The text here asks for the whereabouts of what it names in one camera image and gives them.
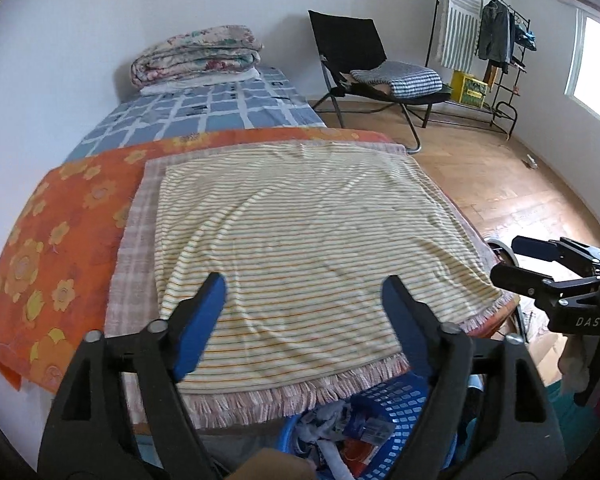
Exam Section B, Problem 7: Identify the red cardboard box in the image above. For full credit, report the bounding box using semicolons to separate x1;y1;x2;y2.
340;439;379;479

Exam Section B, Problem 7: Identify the white plastic bag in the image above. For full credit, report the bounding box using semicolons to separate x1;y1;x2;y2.
294;401;353;479

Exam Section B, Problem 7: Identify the blue plastic laundry basket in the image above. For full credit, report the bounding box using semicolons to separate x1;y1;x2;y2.
277;373;429;479

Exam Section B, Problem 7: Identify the orange floral bed sheet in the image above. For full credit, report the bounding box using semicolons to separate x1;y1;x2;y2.
0;127;519;394

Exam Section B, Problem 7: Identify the black clothes rack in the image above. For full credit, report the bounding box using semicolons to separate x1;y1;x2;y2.
425;0;536;138

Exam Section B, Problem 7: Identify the yellow box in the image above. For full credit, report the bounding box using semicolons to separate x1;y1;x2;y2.
451;70;489;108

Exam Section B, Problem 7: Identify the dark hanging jacket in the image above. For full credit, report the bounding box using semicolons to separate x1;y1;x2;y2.
478;0;515;74

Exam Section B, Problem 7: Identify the yellow striped fringed blanket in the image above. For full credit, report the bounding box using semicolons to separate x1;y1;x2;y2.
105;141;517;429

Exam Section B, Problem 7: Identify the checkered cushion on chair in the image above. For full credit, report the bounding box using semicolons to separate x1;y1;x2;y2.
350;60;443;100

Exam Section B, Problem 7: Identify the striped hanging towel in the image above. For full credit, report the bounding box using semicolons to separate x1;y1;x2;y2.
437;0;483;73

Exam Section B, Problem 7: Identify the black folding chair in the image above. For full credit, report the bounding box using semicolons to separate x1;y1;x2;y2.
308;10;452;154

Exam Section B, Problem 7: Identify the blue checkered bed sheet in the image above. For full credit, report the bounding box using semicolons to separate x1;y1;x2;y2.
67;67;324;162

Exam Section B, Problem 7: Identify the folded floral quilt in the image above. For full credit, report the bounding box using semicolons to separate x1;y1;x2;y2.
130;25;263;89

